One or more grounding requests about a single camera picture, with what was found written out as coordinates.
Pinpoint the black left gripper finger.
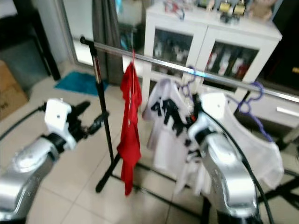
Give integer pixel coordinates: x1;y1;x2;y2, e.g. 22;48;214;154
88;112;109;136
72;100;91;118

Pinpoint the white t-shirt black print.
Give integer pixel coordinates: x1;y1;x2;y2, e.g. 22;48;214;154
142;77;211;196

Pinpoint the coloured hanger bundle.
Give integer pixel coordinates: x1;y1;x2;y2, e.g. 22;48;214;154
164;0;187;19

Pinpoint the teal floor mat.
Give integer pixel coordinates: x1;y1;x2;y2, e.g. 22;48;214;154
55;71;108;96

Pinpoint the red t-shirt white print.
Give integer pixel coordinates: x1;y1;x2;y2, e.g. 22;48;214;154
117;62;143;196

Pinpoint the chrome and black clothes rack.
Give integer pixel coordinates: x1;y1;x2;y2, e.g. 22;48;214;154
80;36;299;222

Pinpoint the brown cardboard box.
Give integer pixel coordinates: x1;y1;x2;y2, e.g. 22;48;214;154
0;61;28;121

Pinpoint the white glass-door cabinet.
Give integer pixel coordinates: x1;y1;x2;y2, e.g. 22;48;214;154
142;4;282;101

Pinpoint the grey curtain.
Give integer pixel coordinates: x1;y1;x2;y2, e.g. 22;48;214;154
93;0;122;84

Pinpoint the white drawer unit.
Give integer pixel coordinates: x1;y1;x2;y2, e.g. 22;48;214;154
229;82;299;129

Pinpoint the black desk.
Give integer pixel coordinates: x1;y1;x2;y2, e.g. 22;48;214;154
0;0;61;80

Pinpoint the small gold trophy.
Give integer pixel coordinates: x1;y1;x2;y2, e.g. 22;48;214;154
234;0;248;15
219;0;233;14

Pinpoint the black tv stand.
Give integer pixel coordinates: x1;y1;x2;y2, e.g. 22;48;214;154
259;0;299;96

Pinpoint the beige plush toy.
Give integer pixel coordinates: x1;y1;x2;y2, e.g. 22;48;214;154
248;0;275;21

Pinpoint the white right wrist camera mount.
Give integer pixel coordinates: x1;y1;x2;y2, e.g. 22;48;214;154
200;92;230;123

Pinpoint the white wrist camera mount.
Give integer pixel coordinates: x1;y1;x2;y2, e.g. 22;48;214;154
200;92;230;123
43;98;73;137

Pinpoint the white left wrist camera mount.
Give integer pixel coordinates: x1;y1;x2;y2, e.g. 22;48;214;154
43;98;73;137

